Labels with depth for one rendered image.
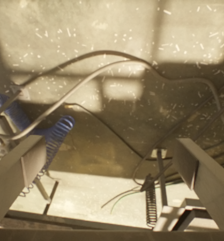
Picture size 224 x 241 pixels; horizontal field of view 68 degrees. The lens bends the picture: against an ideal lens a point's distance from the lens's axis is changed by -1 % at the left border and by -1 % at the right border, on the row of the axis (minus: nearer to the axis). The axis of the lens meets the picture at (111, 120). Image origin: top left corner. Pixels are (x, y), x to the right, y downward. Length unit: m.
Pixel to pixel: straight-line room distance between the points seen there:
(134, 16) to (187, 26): 0.23
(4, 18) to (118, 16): 0.54
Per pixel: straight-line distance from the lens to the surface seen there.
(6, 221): 1.14
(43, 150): 0.17
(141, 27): 0.86
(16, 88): 1.21
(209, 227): 0.84
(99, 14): 0.87
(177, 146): 0.16
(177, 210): 0.76
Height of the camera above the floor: 0.85
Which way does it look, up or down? 49 degrees down
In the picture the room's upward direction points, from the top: 169 degrees counter-clockwise
